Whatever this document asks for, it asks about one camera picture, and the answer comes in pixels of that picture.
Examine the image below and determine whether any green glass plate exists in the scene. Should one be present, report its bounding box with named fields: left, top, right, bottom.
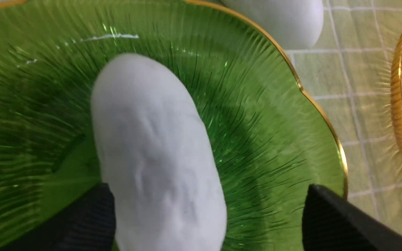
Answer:
left=0, top=0, right=348, bottom=251

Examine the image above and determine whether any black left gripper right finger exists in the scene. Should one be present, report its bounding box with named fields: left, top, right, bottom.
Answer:
left=303, top=184, right=402, bottom=251

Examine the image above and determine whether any white radish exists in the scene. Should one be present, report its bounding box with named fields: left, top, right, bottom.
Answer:
left=222, top=0, right=324, bottom=50
left=91, top=53, right=228, bottom=251

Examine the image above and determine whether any green checkered tablecloth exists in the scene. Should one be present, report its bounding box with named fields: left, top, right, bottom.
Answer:
left=287, top=0, right=402, bottom=235

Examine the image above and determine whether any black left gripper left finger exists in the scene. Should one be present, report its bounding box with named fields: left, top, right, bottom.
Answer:
left=0, top=184, right=116, bottom=251

